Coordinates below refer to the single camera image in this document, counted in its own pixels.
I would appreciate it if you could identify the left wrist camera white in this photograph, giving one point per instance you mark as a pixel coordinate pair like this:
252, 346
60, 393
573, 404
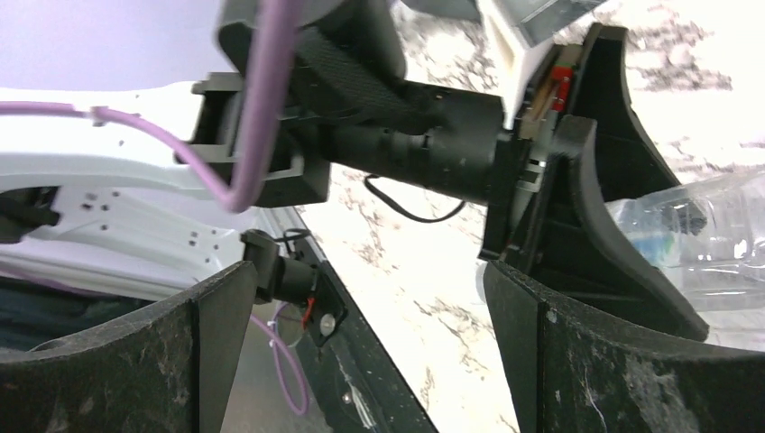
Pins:
519, 34

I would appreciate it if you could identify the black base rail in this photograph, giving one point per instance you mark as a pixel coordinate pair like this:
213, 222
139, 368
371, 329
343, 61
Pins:
324, 350

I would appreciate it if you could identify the small green white carton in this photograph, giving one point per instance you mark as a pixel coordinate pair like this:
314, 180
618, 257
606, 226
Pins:
706, 237

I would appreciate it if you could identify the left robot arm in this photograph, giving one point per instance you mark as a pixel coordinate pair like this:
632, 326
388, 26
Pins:
102, 214

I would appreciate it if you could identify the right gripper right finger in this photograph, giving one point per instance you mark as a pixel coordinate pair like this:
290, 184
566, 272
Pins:
573, 368

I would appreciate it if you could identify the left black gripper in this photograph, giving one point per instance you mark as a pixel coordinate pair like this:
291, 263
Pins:
348, 102

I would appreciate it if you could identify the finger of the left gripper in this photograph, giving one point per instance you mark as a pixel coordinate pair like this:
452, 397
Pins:
568, 241
628, 164

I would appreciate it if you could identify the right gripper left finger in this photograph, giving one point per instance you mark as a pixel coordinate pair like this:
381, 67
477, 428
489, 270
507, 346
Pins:
168, 367

